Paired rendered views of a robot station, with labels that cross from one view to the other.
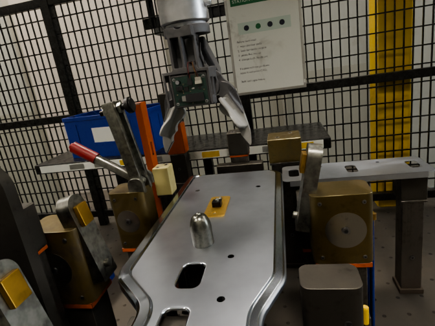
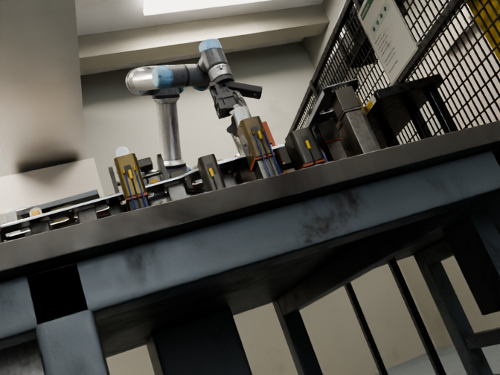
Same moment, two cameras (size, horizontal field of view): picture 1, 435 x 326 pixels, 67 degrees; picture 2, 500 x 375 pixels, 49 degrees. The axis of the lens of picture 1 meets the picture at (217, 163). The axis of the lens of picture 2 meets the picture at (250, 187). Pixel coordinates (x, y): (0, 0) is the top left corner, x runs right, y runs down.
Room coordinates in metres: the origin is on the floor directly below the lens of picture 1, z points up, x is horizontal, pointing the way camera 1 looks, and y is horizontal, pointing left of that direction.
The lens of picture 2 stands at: (-0.21, -1.41, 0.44)
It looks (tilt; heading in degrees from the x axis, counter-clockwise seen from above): 17 degrees up; 64
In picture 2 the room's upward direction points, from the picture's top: 20 degrees counter-clockwise
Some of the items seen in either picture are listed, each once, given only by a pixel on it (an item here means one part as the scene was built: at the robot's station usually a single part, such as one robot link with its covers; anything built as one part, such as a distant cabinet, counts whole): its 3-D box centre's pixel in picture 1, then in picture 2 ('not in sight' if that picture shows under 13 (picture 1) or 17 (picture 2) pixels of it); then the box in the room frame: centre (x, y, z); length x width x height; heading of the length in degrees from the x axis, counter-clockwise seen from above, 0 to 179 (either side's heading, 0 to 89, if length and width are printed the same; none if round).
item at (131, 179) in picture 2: not in sight; (143, 219); (0.13, -0.09, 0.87); 0.12 x 0.07 x 0.35; 78
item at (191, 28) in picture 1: (191, 67); (226, 97); (0.53, 0.02, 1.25); 0.09 x 0.08 x 0.12; 168
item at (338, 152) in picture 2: not in sight; (341, 169); (0.67, -0.22, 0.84); 0.05 x 0.05 x 0.29; 78
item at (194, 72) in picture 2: not in sight; (199, 74); (0.52, 0.12, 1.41); 0.11 x 0.11 x 0.08; 4
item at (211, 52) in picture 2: not in sight; (213, 56); (0.54, 0.02, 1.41); 0.09 x 0.08 x 0.11; 94
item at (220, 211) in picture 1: (217, 204); not in sight; (0.56, 0.01, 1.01); 0.08 x 0.04 x 0.01; 168
